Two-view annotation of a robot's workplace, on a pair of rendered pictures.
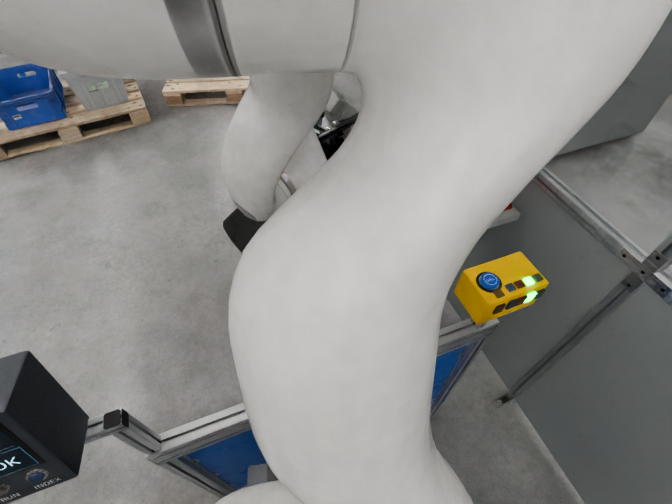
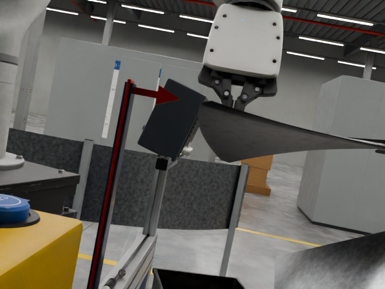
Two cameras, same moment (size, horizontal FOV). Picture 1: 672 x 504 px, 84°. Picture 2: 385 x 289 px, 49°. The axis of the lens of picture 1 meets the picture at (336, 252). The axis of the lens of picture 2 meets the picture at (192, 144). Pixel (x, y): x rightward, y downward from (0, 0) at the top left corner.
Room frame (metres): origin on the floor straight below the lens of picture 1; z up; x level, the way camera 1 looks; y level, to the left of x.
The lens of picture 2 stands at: (0.69, -0.53, 1.16)
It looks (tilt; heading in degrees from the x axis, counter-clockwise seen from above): 3 degrees down; 115
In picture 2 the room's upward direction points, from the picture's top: 11 degrees clockwise
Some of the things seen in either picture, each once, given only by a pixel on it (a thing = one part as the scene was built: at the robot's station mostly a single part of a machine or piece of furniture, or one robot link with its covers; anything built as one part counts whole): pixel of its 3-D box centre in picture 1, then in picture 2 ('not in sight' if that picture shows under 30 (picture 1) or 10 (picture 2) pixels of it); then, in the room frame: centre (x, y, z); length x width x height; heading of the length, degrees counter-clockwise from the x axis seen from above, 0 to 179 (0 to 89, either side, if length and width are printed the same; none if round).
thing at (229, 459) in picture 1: (338, 422); not in sight; (0.34, -0.01, 0.45); 0.82 x 0.02 x 0.66; 111
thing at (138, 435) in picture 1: (135, 433); (156, 196); (0.19, 0.39, 0.96); 0.03 x 0.03 x 0.20; 21
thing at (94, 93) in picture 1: (95, 73); not in sight; (3.07, 1.97, 0.31); 0.60 x 0.42 x 0.33; 28
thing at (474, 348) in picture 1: (448, 382); not in sight; (0.50, -0.41, 0.39); 0.04 x 0.04 x 0.78; 21
